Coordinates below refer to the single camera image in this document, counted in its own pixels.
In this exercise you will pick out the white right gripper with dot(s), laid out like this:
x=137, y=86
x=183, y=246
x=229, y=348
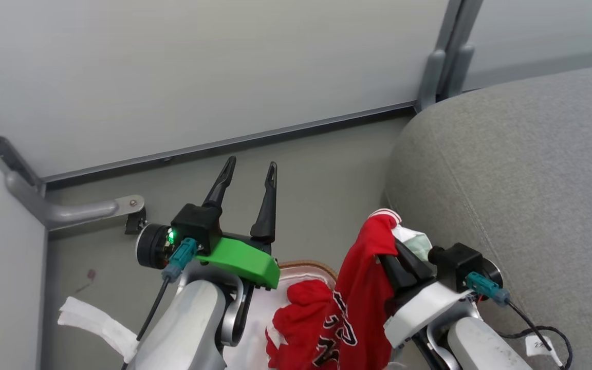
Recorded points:
x=419, y=311

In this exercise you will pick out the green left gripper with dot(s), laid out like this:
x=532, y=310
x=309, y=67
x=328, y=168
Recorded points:
x=239, y=262

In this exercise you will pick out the red basketball jersey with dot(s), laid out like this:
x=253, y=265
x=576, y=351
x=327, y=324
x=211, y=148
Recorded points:
x=357, y=298

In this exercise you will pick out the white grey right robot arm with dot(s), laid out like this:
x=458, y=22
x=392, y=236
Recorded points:
x=481, y=344

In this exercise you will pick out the white basket with brown rim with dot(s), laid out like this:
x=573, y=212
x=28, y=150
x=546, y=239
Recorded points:
x=270, y=303

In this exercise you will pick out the pale green white garment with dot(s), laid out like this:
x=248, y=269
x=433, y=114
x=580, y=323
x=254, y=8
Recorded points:
x=415, y=240

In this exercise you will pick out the grey fabric sofa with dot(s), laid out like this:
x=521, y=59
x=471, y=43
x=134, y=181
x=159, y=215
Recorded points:
x=522, y=195

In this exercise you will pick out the white cloth strip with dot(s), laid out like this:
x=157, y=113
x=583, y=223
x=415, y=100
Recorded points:
x=98, y=322

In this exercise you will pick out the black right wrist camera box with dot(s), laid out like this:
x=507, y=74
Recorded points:
x=455, y=262

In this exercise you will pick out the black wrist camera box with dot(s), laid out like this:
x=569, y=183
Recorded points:
x=196, y=224
x=455, y=262

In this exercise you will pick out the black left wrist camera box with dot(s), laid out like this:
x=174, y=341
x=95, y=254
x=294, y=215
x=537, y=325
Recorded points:
x=196, y=224

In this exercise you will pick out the grey metal pipe bracket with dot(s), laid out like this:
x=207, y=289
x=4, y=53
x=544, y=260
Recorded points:
x=75, y=209

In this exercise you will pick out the grey metal partition post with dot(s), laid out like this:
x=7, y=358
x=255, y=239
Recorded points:
x=447, y=51

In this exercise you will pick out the dark grey corner frame post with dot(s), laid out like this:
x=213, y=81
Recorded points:
x=3, y=149

